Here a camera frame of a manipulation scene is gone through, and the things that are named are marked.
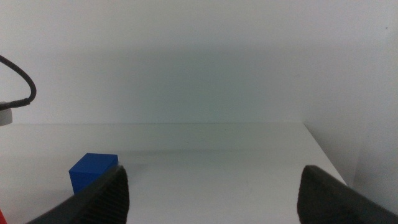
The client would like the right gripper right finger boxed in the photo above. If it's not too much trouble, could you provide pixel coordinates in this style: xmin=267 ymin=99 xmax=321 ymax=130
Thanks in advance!
xmin=297 ymin=165 xmax=398 ymax=224

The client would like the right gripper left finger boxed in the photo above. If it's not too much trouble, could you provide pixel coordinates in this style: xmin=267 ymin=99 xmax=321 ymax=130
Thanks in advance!
xmin=26 ymin=164 xmax=130 ymax=224

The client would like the blue cube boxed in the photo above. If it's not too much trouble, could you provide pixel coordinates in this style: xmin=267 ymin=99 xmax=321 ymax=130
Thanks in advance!
xmin=68 ymin=152 xmax=119 ymax=195

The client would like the white cable connector block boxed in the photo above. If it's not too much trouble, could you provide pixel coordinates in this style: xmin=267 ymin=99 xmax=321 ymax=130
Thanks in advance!
xmin=0 ymin=101 xmax=13 ymax=127

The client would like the black cable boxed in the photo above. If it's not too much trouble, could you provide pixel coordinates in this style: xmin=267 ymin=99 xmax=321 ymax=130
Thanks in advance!
xmin=0 ymin=55 xmax=37 ymax=110

